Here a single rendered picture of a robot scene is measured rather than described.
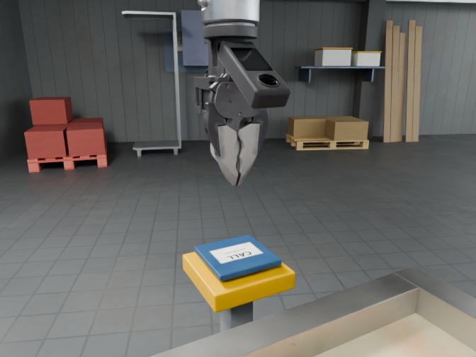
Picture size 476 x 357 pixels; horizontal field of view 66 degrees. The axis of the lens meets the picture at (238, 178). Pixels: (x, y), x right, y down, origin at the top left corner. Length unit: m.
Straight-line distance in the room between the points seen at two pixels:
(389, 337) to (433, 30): 7.89
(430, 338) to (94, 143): 4.95
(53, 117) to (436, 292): 5.64
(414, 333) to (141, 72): 6.58
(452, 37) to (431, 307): 8.06
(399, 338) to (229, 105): 0.34
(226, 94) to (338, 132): 5.77
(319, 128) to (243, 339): 6.24
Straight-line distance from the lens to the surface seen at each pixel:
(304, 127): 6.47
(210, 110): 0.48
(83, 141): 5.21
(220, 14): 0.49
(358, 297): 0.45
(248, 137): 0.51
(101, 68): 6.96
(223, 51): 0.48
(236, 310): 0.60
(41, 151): 5.31
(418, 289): 0.50
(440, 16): 8.32
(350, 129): 6.29
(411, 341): 0.47
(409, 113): 7.38
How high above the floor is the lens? 1.23
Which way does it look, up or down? 16 degrees down
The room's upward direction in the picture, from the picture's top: straight up
